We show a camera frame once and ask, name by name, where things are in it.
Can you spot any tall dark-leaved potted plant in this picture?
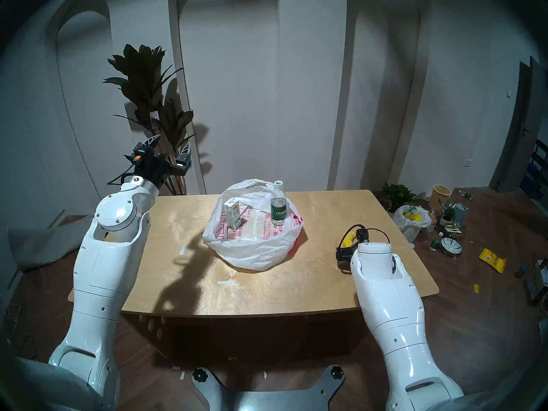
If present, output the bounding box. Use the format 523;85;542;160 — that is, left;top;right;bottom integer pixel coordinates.
103;44;197;196

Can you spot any small leafy green plant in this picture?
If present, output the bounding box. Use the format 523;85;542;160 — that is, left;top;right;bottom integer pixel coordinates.
382;182;417;214

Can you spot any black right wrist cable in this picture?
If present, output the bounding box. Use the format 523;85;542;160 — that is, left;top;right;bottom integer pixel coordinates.
337;224;391;261

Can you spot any grey metal robot base plate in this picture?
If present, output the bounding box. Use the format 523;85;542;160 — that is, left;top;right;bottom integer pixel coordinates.
191;365;345;411

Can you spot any cardboard box of items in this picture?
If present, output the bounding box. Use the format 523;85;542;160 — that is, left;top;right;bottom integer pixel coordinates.
526;260;548;306

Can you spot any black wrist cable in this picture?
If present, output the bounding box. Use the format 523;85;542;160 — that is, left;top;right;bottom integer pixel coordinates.
337;224;391;261
107;155;142;186

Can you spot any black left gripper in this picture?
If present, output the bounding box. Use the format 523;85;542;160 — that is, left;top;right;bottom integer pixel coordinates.
124;134;191;189

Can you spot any black metal shelf rack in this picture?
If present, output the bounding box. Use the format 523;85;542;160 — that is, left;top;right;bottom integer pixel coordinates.
520;140;548;201

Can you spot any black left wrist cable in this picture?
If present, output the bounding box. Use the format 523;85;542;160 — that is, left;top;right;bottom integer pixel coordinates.
107;155;142;186

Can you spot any grey open door leaf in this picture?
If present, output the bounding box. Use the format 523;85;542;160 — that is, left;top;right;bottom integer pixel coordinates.
489;57;548;193

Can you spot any waste bin with white bag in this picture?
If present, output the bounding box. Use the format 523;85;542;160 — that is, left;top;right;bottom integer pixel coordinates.
394;205;432;243

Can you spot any green white milk carton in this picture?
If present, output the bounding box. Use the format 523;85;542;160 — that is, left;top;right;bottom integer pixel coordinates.
223;197;242;230

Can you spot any green-label water bottle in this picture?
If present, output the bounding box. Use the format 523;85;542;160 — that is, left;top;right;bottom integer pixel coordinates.
271;180;288;226

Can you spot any white red-printed plastic bag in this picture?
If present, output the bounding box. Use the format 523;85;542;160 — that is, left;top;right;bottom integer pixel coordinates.
203;179;304;271

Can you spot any yellow snack packet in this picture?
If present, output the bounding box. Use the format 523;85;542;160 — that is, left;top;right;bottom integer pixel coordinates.
479;248;506;274

